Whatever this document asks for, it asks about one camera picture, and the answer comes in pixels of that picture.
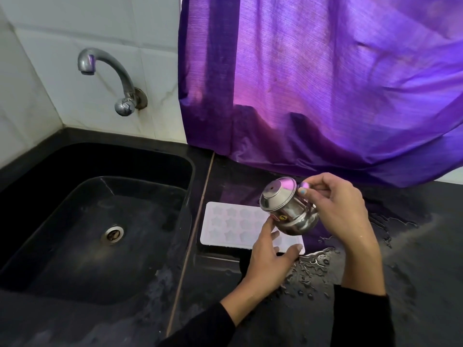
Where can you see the person's right hand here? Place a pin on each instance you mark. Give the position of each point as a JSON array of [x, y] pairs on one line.
[[343, 213]]

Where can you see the person's left hand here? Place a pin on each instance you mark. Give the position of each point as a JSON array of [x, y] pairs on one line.
[[264, 265]]

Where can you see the person's left thumb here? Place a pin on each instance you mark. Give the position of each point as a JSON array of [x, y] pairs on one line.
[[291, 251]]

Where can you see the person's right thumb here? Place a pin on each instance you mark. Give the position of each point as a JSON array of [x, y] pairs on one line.
[[313, 193]]

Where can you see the small steel pot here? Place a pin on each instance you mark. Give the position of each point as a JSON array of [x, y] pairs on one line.
[[294, 220]]

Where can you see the person's left forearm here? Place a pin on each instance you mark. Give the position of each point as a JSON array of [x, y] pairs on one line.
[[213, 323]]

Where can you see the person's right forearm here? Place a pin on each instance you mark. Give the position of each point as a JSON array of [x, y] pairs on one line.
[[363, 303]]

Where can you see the spilled water puddle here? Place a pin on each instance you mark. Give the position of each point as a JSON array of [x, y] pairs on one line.
[[311, 271]]

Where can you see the steel pot lid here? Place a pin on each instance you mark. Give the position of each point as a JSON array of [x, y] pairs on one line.
[[278, 193]]

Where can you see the white star ice tray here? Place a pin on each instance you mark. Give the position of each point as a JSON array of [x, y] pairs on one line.
[[231, 225]]

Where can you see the purple curtain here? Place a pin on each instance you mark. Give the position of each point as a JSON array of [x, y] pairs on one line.
[[325, 86]]

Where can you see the steel sink drain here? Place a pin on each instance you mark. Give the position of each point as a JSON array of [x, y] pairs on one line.
[[113, 234]]

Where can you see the black stone sink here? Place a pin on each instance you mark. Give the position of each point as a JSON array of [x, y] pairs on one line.
[[83, 227]]

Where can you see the chrome wall tap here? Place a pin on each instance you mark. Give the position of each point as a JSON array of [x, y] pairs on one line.
[[121, 81]]

